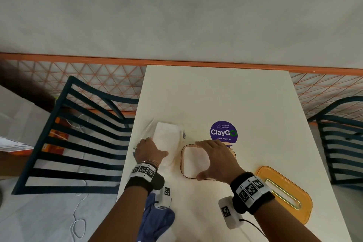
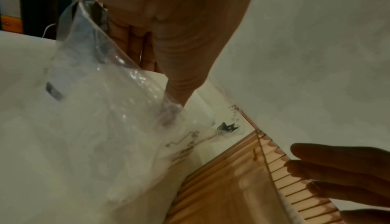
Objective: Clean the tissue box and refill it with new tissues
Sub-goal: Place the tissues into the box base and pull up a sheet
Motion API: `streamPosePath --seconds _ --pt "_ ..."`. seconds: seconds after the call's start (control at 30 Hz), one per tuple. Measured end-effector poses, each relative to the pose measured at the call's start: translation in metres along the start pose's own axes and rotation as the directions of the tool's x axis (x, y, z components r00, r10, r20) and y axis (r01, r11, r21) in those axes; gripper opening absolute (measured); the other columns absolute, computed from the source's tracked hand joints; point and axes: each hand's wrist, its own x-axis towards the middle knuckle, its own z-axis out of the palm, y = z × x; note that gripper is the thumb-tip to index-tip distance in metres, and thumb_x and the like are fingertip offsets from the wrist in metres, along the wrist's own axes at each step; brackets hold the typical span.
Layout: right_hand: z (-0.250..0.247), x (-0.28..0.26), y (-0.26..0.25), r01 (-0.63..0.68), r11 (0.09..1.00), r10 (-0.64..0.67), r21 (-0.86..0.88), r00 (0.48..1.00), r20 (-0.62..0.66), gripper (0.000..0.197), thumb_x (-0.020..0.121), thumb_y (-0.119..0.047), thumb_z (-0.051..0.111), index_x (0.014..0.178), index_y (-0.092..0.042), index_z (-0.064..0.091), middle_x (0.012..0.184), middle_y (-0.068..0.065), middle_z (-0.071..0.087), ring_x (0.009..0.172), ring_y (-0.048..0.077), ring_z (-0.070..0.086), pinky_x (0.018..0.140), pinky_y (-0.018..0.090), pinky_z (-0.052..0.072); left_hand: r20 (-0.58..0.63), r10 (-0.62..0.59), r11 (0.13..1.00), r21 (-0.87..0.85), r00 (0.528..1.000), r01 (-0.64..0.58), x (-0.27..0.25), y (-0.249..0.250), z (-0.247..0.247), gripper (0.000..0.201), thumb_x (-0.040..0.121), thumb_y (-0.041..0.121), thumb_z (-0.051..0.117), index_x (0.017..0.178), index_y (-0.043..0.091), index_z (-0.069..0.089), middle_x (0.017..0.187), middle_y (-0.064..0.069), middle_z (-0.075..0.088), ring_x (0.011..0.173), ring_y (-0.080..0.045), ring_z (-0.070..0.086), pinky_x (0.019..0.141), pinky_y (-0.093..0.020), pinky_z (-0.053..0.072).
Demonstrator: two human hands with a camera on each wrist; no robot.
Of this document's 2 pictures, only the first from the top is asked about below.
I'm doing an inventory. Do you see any purple round sticker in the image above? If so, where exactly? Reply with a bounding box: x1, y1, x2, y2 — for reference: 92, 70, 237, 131
210, 121, 239, 144

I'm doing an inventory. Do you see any person's left hand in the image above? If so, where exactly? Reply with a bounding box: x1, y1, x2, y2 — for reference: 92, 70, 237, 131
133, 137, 169, 167

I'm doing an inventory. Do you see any dark green slatted chair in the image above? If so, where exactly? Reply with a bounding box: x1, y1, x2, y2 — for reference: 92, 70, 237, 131
307, 96, 363, 186
11, 76, 140, 195

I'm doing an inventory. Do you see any blue cloth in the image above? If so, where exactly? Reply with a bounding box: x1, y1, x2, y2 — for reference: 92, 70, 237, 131
137, 193, 176, 242

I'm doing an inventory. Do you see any orange ribbed plastic box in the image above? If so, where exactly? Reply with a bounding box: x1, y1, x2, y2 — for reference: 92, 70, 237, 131
180, 143, 237, 180

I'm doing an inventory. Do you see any brown cardboard box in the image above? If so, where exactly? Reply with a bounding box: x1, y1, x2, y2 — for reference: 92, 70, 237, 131
0, 151, 32, 177

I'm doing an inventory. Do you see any orange mesh fence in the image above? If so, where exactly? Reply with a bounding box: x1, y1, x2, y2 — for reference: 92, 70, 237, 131
0, 53, 363, 122

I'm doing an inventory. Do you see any person's left forearm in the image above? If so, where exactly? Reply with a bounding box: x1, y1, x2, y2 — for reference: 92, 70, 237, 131
89, 186, 149, 242

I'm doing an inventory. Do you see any clear cat print tissue wrapper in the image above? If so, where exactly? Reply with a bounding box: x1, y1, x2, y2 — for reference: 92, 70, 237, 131
133, 118, 188, 160

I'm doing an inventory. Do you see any person's right hand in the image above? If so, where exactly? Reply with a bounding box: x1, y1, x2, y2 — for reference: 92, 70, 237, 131
195, 140, 247, 185

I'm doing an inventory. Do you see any black right camera cable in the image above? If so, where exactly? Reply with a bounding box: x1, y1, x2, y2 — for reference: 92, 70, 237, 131
239, 218, 267, 238

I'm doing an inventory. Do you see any black right wristband with markers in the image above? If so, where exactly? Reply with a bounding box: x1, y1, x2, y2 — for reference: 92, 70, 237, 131
230, 172, 276, 214

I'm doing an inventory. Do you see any orange plastic lid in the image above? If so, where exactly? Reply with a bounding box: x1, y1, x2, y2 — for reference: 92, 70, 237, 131
255, 166, 313, 225

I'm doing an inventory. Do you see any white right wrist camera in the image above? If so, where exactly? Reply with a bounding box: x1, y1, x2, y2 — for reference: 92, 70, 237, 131
218, 196, 244, 230

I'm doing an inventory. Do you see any person's right forearm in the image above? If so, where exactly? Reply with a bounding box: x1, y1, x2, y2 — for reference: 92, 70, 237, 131
252, 199, 323, 242

